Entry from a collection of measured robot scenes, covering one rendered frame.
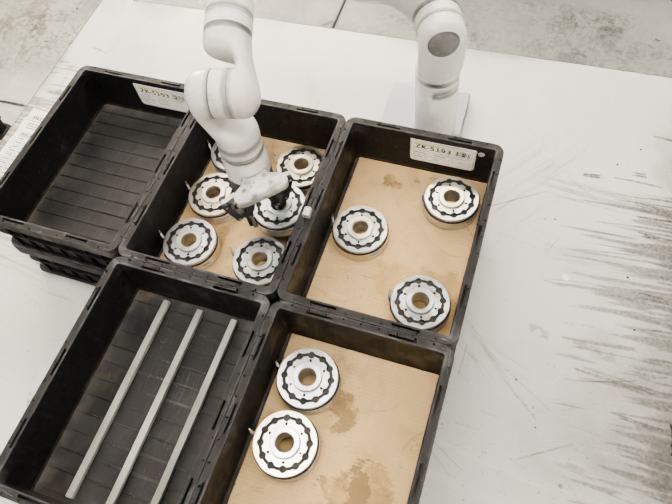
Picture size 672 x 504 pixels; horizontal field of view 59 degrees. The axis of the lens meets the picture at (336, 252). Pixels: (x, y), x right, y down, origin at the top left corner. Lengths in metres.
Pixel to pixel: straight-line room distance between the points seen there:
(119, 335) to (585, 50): 2.20
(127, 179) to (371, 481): 0.77
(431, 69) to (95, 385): 0.85
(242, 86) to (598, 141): 0.90
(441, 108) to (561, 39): 1.54
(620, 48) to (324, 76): 1.55
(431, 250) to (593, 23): 1.93
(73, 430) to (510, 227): 0.92
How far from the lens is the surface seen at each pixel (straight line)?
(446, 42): 1.16
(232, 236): 1.15
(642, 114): 1.57
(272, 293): 0.97
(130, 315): 1.14
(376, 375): 1.00
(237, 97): 0.84
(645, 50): 2.82
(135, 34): 1.84
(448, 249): 1.10
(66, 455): 1.11
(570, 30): 2.83
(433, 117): 1.31
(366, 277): 1.07
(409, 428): 0.98
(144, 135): 1.37
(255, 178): 0.96
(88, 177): 1.35
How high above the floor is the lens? 1.79
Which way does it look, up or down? 60 degrees down
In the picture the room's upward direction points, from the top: 10 degrees counter-clockwise
